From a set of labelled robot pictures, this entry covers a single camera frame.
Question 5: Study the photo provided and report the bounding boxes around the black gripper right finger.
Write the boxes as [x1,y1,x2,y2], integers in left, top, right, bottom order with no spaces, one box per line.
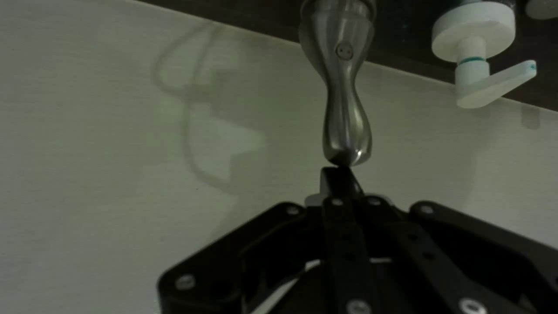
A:
[339,166,558,314]

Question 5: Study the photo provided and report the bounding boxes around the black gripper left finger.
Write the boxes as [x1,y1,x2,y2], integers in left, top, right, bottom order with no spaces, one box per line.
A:
[157,166,374,314]

